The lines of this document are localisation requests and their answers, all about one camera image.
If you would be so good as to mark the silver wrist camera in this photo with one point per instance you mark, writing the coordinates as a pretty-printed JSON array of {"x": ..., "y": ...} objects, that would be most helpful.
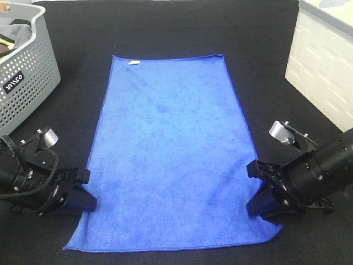
[
  {"x": 47, "y": 137},
  {"x": 279, "y": 132}
]

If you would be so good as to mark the black tablecloth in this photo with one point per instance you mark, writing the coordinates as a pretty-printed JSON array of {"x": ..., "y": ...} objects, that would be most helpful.
[{"x": 255, "y": 39}]

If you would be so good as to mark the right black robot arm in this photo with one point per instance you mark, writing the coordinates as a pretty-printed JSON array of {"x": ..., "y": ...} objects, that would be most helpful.
[{"x": 335, "y": 160}]

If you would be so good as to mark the brown and yellow cloths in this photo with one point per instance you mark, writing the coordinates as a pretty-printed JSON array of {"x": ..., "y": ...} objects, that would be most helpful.
[{"x": 7, "y": 46}]

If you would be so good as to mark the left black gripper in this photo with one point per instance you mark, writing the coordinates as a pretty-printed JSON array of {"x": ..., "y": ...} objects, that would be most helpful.
[{"x": 37, "y": 185}]

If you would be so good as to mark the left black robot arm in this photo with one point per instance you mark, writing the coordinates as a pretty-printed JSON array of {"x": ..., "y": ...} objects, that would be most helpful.
[{"x": 7, "y": 168}]

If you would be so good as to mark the grey perforated plastic basket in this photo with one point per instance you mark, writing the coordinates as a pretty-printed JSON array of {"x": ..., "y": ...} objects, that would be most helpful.
[{"x": 29, "y": 73}]

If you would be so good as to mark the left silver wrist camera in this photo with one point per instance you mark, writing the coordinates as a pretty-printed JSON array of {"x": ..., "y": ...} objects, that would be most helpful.
[{"x": 47, "y": 137}]

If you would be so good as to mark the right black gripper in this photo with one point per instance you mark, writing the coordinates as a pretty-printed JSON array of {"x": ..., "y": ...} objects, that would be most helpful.
[{"x": 304, "y": 179}]

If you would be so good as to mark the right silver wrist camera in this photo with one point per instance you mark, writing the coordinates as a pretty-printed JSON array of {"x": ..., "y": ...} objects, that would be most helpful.
[{"x": 279, "y": 132}]

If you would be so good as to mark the blue microfiber towel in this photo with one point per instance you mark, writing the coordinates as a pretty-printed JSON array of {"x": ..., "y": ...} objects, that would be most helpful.
[{"x": 168, "y": 161}]

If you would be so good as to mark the grey towel in basket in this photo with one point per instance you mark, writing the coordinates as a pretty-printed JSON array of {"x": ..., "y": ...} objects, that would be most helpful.
[{"x": 16, "y": 34}]

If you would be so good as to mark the white plastic storage box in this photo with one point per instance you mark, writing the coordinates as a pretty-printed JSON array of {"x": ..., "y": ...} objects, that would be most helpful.
[{"x": 320, "y": 60}]

